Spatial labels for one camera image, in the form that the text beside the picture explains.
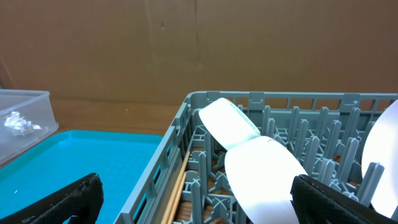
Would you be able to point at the white bowl with food scraps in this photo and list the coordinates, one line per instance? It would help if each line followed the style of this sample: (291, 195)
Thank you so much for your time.
(227, 123)

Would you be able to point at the grey dishwasher rack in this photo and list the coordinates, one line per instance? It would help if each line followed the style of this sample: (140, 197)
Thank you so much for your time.
(315, 127)

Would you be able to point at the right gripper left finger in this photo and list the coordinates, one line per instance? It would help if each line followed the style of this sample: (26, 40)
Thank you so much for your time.
(80, 202)

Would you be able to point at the wooden chopstick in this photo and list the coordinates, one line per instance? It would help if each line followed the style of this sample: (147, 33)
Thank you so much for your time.
(175, 188)
(176, 201)

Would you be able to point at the teal serving tray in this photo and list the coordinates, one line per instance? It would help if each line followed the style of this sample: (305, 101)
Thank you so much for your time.
(118, 158)

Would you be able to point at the clear plastic bin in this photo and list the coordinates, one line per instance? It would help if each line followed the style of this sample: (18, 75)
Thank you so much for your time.
(26, 119)

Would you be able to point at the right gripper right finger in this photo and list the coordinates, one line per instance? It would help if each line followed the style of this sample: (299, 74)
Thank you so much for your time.
(316, 203)

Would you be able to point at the pink bowl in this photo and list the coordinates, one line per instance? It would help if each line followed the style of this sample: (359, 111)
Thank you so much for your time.
(260, 173)

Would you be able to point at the white tissue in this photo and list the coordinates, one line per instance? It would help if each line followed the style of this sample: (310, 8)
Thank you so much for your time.
(18, 126)

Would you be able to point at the large pink plate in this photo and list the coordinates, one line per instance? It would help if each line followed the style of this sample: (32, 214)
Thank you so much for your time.
(381, 147)

